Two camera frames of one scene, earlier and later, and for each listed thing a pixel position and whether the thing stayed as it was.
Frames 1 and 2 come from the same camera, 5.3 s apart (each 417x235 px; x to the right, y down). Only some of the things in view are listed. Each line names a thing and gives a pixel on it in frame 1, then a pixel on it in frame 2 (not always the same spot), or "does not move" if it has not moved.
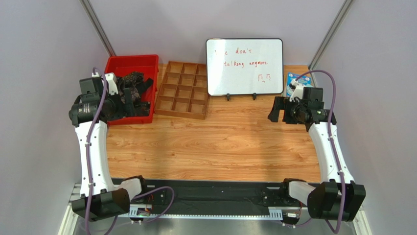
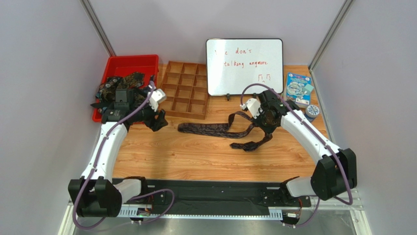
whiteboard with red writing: x=238 y=66 does not move
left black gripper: x=129 y=100 → x=156 y=118
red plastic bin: x=148 y=65 does not move
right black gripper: x=286 y=109 → x=266 y=129
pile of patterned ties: x=129 y=80 does not move
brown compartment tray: x=183 y=91 does not move
